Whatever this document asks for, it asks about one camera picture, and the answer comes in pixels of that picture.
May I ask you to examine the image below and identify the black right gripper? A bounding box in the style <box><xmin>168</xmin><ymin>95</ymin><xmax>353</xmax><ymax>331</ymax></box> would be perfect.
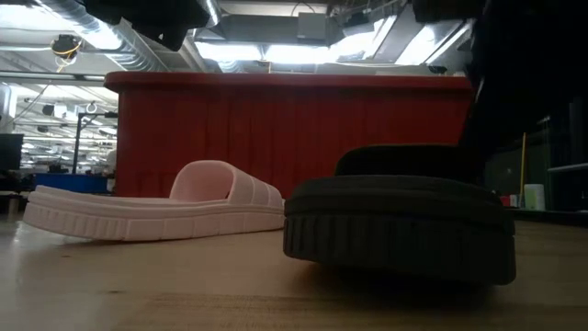
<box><xmin>458</xmin><ymin>68</ymin><xmax>529</xmax><ymax>157</ymax></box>

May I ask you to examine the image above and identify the black rubber slide sandal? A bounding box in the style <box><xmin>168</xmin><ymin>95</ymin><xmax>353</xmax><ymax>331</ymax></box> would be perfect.
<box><xmin>281</xmin><ymin>143</ymin><xmax>517</xmax><ymax>287</ymax></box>

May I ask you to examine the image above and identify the pink rubber slide sandal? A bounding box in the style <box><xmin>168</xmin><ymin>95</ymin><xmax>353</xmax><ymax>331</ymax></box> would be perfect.
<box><xmin>21</xmin><ymin>159</ymin><xmax>287</xmax><ymax>243</ymax></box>

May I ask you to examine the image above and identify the red plastic bin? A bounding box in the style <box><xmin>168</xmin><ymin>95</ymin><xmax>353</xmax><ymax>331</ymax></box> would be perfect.
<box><xmin>103</xmin><ymin>70</ymin><xmax>475</xmax><ymax>201</ymax></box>

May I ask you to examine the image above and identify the blue storage bin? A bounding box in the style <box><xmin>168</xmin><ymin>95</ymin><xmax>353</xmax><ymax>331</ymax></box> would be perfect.
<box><xmin>33</xmin><ymin>172</ymin><xmax>109</xmax><ymax>195</ymax></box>

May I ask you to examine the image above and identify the white ledge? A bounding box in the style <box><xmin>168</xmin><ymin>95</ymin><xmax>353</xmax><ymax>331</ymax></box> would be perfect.
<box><xmin>546</xmin><ymin>162</ymin><xmax>588</xmax><ymax>174</ymax></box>

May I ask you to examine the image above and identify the pale green container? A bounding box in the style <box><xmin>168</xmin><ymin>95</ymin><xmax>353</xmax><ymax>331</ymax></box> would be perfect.
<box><xmin>523</xmin><ymin>183</ymin><xmax>547</xmax><ymax>212</ymax></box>

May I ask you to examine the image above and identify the grey ceiling box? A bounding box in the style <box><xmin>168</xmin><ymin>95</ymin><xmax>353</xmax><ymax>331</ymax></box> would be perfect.
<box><xmin>296</xmin><ymin>11</ymin><xmax>329</xmax><ymax>41</ymax></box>

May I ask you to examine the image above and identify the black monitor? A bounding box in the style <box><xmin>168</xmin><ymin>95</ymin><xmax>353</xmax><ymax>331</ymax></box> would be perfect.
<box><xmin>0</xmin><ymin>132</ymin><xmax>25</xmax><ymax>172</ymax></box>

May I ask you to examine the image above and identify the white cylindrical tank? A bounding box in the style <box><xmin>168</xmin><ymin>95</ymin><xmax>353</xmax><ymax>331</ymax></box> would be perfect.
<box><xmin>0</xmin><ymin>84</ymin><xmax>17</xmax><ymax>134</ymax></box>

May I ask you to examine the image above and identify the large rectangular metal duct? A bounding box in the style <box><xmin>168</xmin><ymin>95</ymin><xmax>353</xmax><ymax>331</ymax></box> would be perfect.
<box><xmin>367</xmin><ymin>0</ymin><xmax>474</xmax><ymax>65</ymax></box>

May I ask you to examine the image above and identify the smooth round metal duct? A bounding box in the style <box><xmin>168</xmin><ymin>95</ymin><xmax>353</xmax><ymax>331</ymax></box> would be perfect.
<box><xmin>201</xmin><ymin>0</ymin><xmax>222</xmax><ymax>28</ymax></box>

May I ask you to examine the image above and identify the ribbed silver ventilation duct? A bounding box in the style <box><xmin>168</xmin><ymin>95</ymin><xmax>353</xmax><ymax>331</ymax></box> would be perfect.
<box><xmin>39</xmin><ymin>0</ymin><xmax>169</xmax><ymax>74</ymax></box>

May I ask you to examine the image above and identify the black stand frame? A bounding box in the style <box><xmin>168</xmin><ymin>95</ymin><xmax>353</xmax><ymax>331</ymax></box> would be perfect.
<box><xmin>72</xmin><ymin>110</ymin><xmax>119</xmax><ymax>176</ymax></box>

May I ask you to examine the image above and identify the yellow cable reel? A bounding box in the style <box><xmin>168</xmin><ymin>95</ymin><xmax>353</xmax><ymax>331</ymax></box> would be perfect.
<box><xmin>49</xmin><ymin>32</ymin><xmax>85</xmax><ymax>62</ymax></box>

